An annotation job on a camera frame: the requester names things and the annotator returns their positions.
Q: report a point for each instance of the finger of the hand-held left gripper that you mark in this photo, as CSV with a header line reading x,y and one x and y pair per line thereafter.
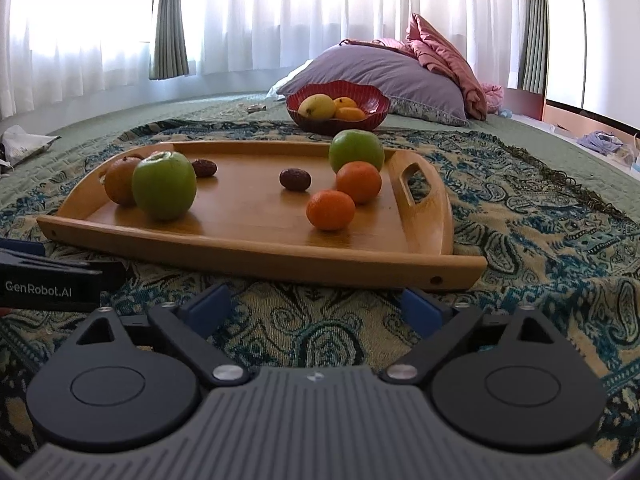
x,y
20,250
112,272

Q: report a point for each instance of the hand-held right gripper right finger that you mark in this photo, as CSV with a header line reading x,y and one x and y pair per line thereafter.
x,y
425,312

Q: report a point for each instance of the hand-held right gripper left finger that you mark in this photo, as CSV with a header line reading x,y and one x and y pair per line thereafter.
x,y
205,310

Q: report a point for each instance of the wooden tray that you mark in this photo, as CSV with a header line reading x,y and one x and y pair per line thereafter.
x,y
250,225

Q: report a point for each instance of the large green apple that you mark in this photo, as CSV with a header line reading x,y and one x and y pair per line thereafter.
x,y
162,187

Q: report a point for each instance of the brown dried date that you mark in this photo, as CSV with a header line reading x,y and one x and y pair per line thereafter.
x,y
295,180
204,168

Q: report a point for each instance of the tangerine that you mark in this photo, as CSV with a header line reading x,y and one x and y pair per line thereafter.
x,y
330,210
359,182

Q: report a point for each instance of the brown russet pear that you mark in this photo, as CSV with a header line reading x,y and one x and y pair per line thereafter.
x,y
117,185

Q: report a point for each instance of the crumpled white paper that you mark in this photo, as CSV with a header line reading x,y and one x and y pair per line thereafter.
x,y
25,145

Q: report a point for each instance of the teal paisley blanket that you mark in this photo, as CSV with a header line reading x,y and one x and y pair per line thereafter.
x,y
525,220

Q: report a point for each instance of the green quilted bedspread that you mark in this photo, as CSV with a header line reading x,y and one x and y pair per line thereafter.
x,y
100,115

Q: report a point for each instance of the small orange fruit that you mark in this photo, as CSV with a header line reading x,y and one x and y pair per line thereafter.
x,y
350,114
346,102

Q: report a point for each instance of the red scalloped bowl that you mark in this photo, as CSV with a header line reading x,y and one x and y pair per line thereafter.
x,y
320,126

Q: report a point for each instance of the yellow mango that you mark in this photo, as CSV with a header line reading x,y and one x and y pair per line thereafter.
x,y
316,106

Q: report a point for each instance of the wooden bedside ledge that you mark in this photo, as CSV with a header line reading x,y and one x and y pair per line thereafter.
x,y
565,117

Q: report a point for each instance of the lavender pillow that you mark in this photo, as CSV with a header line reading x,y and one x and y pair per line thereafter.
x,y
370,75

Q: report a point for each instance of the white pillow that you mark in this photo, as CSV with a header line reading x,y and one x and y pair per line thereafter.
x,y
290,80

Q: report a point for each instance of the light purple cloth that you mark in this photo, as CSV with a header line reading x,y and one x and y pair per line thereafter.
x,y
602,142

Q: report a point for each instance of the pink quilt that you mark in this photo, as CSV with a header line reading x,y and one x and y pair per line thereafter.
x,y
445,55

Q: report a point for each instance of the green curtain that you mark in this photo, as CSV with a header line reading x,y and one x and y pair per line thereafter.
x,y
170,20
534,25

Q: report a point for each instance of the white sheer curtain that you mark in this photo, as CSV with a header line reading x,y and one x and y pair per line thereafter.
x,y
300,10

